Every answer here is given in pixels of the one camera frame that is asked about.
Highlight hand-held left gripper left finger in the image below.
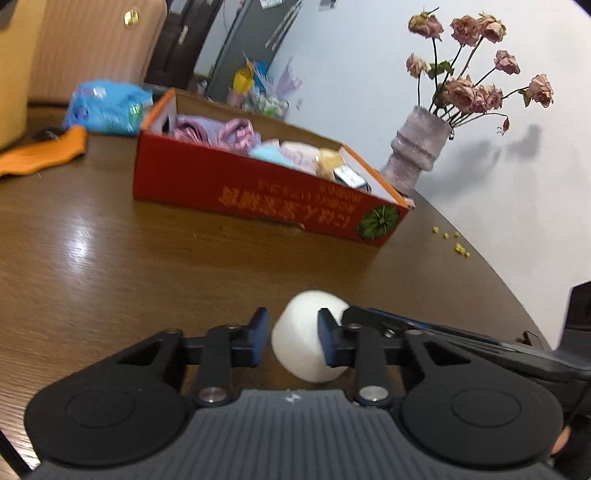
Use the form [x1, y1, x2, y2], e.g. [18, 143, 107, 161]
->
[115, 307, 269, 407]

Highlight person's right hand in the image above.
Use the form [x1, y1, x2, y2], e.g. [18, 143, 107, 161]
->
[551, 427, 575, 456]

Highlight light blue fluffy towel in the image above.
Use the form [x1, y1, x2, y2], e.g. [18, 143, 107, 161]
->
[248, 142, 296, 168]

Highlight pink suitcase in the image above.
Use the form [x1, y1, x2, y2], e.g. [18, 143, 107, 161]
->
[28, 0, 168, 104]

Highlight lilac fluffy towel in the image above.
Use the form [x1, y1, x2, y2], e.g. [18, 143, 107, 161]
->
[172, 114, 225, 146]

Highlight orange plastic tool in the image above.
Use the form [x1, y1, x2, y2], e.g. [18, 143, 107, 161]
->
[0, 126, 88, 178]

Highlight yellow thermos jug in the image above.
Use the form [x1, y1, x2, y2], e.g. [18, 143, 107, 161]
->
[0, 0, 47, 151]

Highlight white round sponge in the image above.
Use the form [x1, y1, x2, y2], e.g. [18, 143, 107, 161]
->
[271, 290, 352, 384]

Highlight scattered yellow flower bits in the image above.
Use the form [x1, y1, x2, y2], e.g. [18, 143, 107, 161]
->
[431, 225, 472, 259]

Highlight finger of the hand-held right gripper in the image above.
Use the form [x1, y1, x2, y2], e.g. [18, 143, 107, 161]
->
[383, 328, 561, 381]
[342, 305, 527, 347]

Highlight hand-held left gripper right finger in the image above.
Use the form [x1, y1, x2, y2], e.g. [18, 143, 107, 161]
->
[318, 308, 490, 408]

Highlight red cardboard box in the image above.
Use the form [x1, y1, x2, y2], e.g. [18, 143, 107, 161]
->
[133, 89, 411, 247]

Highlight grey refrigerator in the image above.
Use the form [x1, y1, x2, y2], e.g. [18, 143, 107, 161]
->
[203, 0, 303, 100]

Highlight bunch of dried roses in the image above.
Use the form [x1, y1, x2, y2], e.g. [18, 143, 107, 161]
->
[405, 7, 555, 137]

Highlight blue tissue packet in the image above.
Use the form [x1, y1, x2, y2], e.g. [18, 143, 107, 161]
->
[62, 79, 154, 137]

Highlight dark brown entrance door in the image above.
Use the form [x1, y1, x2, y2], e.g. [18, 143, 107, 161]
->
[145, 0, 218, 88]

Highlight white and yellow plush toy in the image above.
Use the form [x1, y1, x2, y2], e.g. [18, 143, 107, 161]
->
[278, 140, 348, 180]

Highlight pink textured vase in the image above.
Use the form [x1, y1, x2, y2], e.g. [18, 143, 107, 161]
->
[379, 105, 455, 195]

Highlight blue and white packet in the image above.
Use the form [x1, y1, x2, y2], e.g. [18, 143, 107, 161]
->
[331, 165, 372, 193]

